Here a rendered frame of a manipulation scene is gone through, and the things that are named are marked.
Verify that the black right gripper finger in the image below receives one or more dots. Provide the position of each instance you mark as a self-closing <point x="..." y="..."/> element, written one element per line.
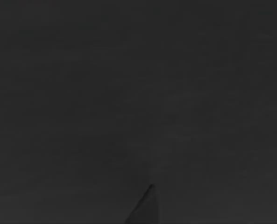
<point x="145" y="211"/>

